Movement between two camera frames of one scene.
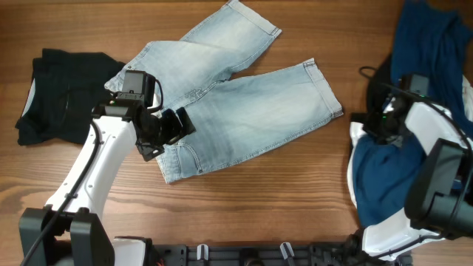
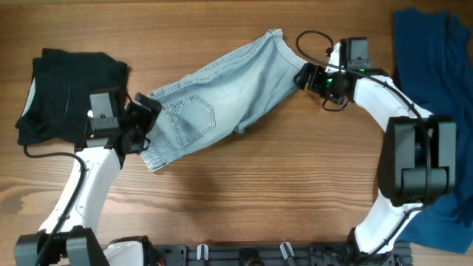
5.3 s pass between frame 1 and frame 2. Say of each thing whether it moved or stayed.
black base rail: stayed
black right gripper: moved
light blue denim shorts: moved
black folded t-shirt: stayed
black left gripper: moved
